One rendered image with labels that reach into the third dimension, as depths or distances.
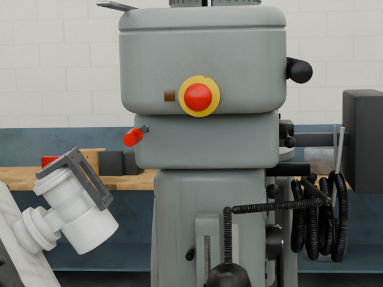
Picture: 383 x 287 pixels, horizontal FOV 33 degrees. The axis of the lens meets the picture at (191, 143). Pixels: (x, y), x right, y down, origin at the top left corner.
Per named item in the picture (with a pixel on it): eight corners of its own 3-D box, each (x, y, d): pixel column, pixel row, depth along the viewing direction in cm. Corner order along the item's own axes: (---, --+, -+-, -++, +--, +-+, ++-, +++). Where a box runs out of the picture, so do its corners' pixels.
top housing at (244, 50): (289, 114, 96) (289, 3, 94) (113, 117, 98) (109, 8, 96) (276, 92, 142) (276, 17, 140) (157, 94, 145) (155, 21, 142)
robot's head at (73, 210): (62, 270, 85) (118, 232, 85) (15, 207, 84) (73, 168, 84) (66, 254, 92) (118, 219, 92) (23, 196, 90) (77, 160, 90)
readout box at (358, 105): (398, 194, 138) (400, 94, 135) (354, 194, 139) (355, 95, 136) (379, 176, 158) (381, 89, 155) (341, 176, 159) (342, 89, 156)
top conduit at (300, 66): (313, 83, 98) (313, 60, 97) (284, 84, 98) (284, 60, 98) (293, 72, 142) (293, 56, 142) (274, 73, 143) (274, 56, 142)
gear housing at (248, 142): (281, 169, 107) (281, 108, 105) (133, 170, 109) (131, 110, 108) (274, 140, 140) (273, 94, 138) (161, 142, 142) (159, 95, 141)
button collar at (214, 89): (220, 117, 95) (219, 75, 94) (178, 117, 96) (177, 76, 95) (220, 115, 97) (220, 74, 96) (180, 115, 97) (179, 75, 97)
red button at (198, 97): (211, 111, 92) (211, 83, 91) (183, 112, 92) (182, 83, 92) (212, 109, 95) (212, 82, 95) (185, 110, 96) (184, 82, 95)
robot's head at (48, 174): (57, 239, 86) (102, 213, 84) (18, 187, 85) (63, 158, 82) (74, 219, 92) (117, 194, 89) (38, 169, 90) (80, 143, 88)
